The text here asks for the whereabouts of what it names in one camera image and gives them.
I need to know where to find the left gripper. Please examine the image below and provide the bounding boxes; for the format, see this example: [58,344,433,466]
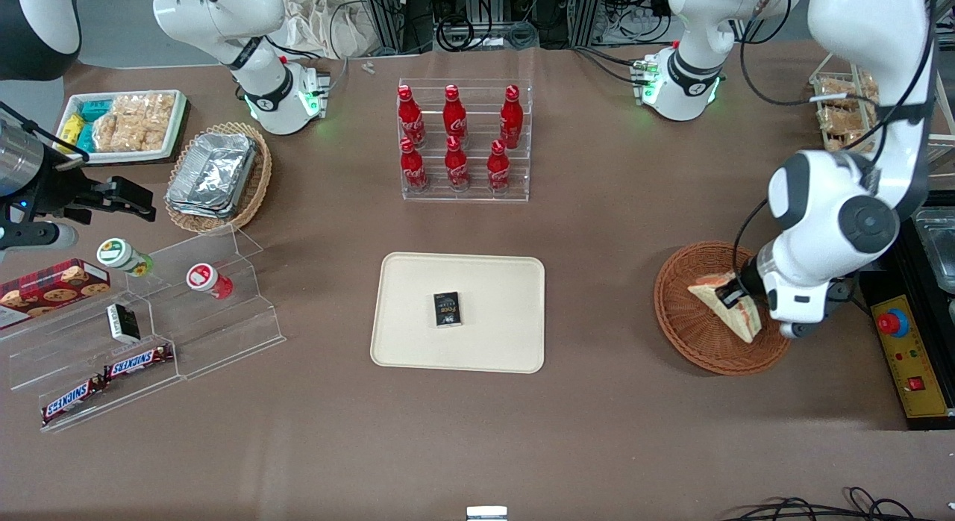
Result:
[718,256,833,328]

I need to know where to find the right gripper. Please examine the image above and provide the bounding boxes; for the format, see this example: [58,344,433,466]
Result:
[34,170,157,225]

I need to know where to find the triangular sandwich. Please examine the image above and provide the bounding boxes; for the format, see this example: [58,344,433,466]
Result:
[688,273,763,344]

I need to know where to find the brown wicker basket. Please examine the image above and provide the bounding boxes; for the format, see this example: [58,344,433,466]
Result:
[654,241,792,376]

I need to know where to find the white rectangular snack tray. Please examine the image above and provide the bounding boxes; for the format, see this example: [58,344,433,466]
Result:
[56,90,187,163]

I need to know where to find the light wicker basket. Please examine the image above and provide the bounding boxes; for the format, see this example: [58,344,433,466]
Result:
[164,122,273,235]

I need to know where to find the cream plastic serving tray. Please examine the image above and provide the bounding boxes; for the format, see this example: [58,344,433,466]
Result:
[370,252,546,375]

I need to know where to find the green sunflower yogurt cup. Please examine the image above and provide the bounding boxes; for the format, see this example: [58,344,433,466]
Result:
[97,238,154,277]

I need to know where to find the clear bag of rice crackers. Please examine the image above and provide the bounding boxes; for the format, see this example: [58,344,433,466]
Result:
[112,93,177,123]
[128,122,169,152]
[93,116,132,152]

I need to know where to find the stack of aluminium foil trays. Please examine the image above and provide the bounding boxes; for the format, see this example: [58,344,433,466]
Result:
[166,131,258,219]

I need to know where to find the yellow snack packet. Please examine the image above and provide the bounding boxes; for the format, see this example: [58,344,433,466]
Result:
[58,114,87,155]

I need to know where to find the red lid yogurt cup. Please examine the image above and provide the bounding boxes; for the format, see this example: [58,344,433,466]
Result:
[186,263,234,300]

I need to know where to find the red plaid cookie box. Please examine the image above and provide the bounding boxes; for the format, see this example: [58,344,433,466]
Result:
[0,259,111,329]

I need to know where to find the small black and white box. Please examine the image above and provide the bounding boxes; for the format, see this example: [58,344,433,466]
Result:
[106,303,141,344]

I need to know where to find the clear acrylic stepped snack shelf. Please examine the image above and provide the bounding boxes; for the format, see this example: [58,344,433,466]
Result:
[0,224,287,434]

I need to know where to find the Snickers chocolate bar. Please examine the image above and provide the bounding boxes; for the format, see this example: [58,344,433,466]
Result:
[103,344,174,380]
[41,378,107,423]

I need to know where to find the packaged pastry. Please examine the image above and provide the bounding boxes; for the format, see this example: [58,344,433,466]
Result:
[819,77,860,105]
[817,107,860,135]

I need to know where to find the yellow and black control box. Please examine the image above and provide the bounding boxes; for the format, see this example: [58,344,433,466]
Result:
[858,271,955,431]

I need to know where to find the metal container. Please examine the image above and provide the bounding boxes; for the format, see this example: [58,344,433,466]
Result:
[914,206,955,292]

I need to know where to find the white cloth bags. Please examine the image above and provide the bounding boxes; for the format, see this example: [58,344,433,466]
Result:
[280,0,375,59]

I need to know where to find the red cola bottle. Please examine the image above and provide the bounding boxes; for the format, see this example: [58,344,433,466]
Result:
[443,84,468,143]
[500,84,524,149]
[487,139,511,195]
[445,136,470,192]
[398,85,425,147]
[400,137,428,193]

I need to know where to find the clear acrylic bottle rack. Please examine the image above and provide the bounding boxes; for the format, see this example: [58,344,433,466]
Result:
[398,78,534,203]

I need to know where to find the small black box gold print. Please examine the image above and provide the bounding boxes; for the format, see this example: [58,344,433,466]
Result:
[433,291,463,328]

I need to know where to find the white wire basket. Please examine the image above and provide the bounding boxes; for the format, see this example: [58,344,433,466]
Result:
[810,52,885,155]

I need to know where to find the black floor cables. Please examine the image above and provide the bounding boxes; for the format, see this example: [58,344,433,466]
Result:
[720,487,955,521]

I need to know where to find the aluminium frame rack with cables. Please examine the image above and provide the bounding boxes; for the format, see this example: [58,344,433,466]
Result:
[358,0,605,53]

